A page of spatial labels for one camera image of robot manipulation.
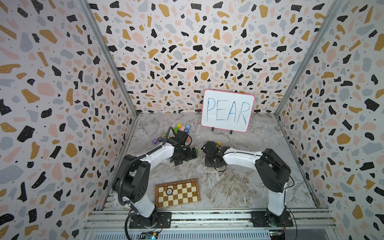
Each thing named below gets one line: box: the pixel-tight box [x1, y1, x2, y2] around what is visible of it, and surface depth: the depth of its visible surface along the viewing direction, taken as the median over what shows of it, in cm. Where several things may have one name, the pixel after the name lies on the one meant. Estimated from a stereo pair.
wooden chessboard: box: [155, 178, 201, 208], surface depth 81 cm
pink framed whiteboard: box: [201, 89, 255, 133], surface depth 106 cm
